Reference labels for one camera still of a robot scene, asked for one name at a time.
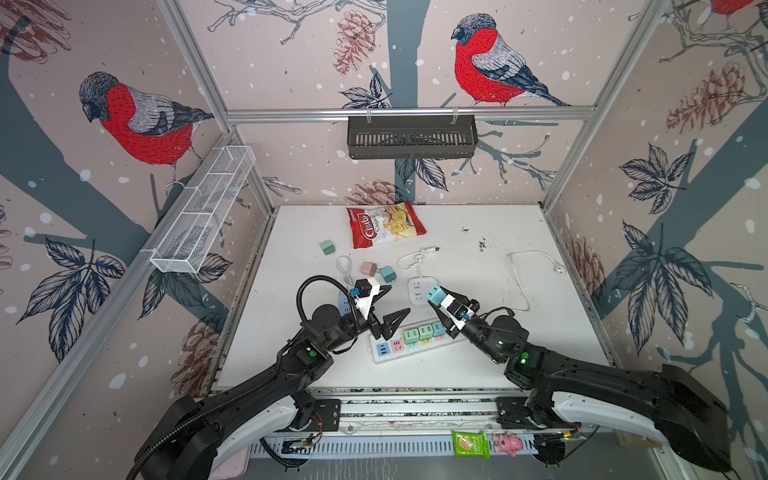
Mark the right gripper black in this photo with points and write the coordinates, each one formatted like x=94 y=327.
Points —
x=445 y=321

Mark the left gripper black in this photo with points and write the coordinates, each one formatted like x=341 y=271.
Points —
x=387 y=331

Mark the teal charger plug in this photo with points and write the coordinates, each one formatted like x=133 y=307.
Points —
x=438 y=329
x=436 y=295

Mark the green charger plug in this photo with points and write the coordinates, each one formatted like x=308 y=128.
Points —
x=411 y=336

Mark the light green charger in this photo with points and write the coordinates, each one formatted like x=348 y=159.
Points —
x=425 y=332
x=327 y=247

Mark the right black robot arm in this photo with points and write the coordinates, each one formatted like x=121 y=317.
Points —
x=667 y=406

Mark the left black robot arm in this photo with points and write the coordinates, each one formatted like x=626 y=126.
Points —
x=194 y=437

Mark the pink charger plug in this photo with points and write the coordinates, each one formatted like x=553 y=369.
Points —
x=368 y=269

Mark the teal charger beside pink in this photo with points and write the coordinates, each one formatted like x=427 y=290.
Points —
x=388 y=274

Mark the white square power socket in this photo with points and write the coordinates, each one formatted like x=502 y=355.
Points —
x=419 y=287

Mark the long white power strip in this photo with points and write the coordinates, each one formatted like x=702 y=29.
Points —
x=382 y=351

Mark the red chips bag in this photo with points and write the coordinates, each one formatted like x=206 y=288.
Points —
x=378 y=225

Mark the green snack packet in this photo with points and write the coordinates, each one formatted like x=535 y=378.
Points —
x=467 y=444

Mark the pink pig toy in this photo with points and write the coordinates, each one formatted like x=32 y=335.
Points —
x=507 y=444

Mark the pink tray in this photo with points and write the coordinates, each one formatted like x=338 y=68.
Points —
x=233 y=468

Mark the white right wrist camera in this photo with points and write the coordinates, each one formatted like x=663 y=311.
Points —
x=460 y=319

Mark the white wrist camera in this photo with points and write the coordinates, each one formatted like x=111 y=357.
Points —
x=363 y=294
x=460 y=319

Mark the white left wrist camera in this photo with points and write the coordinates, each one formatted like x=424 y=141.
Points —
x=363 y=294

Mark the black wall basket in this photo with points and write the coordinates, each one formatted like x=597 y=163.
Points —
x=412 y=137

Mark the white wire shelf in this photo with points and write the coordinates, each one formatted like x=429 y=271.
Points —
x=193 y=232

